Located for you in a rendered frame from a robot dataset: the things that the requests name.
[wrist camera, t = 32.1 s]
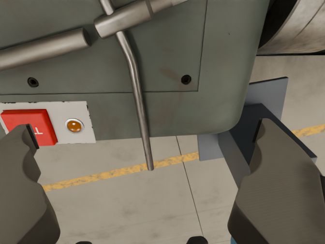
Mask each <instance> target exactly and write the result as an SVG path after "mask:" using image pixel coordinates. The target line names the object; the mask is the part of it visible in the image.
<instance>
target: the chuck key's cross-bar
mask: <svg viewBox="0 0 325 244"><path fill-rule="evenodd" d="M99 3H100V5H101V7H102V9H103V11H104V13H105V15H111V14H112V13H113V12H114V11H115V8H114V6H113V4H112V2H111V0H99ZM115 37H116V39H117V41H118V43H119V45H120V47H121V50H122V52H123V54H124V56H125V58H126V61H127V64H128V67H129V72H130V78H131V83H132V88H133V95H134V100H135V105H136V111H137V116H138V121H139V126H140V131H141V137H142V142H143V147H144V152H145V158H146V163H147V168H148V170H149V171H153V170H154V164H153V158H152V152H151V146H150V140H149V134H148V125H147V119H146V113H145V107H144V101H143V95H142V89H141V82H140V76H139V70H138V64H137V60H136V57H135V54H134V52H133V49H132V47H131V45H130V43H129V40H128V38H127V36H126V33H125V31H119V32H117V33H116V34H115Z"/></svg>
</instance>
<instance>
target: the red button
mask: <svg viewBox="0 0 325 244"><path fill-rule="evenodd" d="M0 116H1V118H2V120H3V122H4V124H5V126H6V127H7V129H8V131H9V132H10V131H11V130H13V129H14V128H15V127H16V126H18V125H20V124H28V123H29V124H31V126H32V128H33V130H34V133H35V136H36V139H37V142H38V145H39V146H54V145H55V144H56V143H57V141H58V140H57V137H56V134H55V131H54V129H53V126H52V123H51V120H50V118H49V115H48V113H47V110H46V109H12V110H4V111H3V112H2V113H1V114H0Z"/></svg>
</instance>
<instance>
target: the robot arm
mask: <svg viewBox="0 0 325 244"><path fill-rule="evenodd" d="M252 143H255V149H254V152H253V155H252V158H251V162H250V165H249V168H250V170H251V174H249V175H247V176H244V177H243V178H242V180H241V183H240V186H239V189H238V192H237V194H236V198H235V201H234V204H233V207H232V210H231V214H230V217H229V220H228V223H227V227H228V231H229V233H230V234H231V241H230V244H325V176H323V175H322V173H321V172H320V170H319V169H318V167H317V166H316V164H315V163H314V162H313V161H312V159H311V158H310V157H309V156H308V155H307V154H306V152H305V151H304V150H303V149H302V148H301V147H300V146H299V145H298V144H297V143H296V142H295V141H294V140H292V139H291V138H290V137H289V136H288V135H287V134H286V133H285V132H284V131H283V130H281V129H280V128H279V127H278V126H277V125H276V124H275V123H274V122H273V121H272V120H270V119H268V118H264V119H262V118H260V119H259V122H258V125H257V128H256V131H255V134H254V137H253V141H252ZM37 149H39V145H38V142H37V139H36V136H35V133H34V130H33V128H32V126H31V124H29V123H28V124H20V125H18V126H16V127H15V128H14V129H13V130H11V131H10V132H9V133H8V134H7V135H5V136H4V137H3V138H2V139H1V140H0V244H56V242H57V241H58V239H59V237H60V228H59V224H58V220H57V217H56V214H55V211H54V209H53V207H52V205H51V203H50V201H49V199H48V197H47V195H46V193H45V191H44V189H43V187H42V185H41V184H39V183H37V182H38V179H39V177H40V175H41V171H40V169H39V167H38V165H37V163H36V160H35V158H34V155H35V153H36V151H37Z"/></svg>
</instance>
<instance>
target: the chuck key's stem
mask: <svg viewBox="0 0 325 244"><path fill-rule="evenodd" d="M185 1H187V0H137V1H135V2H132V3H130V4H128V5H125V6H123V7H121V8H119V9H116V10H115V11H114V12H113V13H112V14H111V15H103V16H101V17H99V18H96V19H94V22H93V23H94V27H95V29H96V32H97V33H98V35H99V36H100V37H101V38H102V39H106V38H108V37H111V36H113V35H115V34H116V33H117V32H119V31H125V30H128V29H130V28H133V27H135V26H137V25H140V24H142V23H144V22H147V21H149V20H151V19H152V18H153V15H154V14H155V13H158V12H160V11H162V10H165V9H167V8H169V7H172V6H176V5H178V4H180V3H183V2H185Z"/></svg>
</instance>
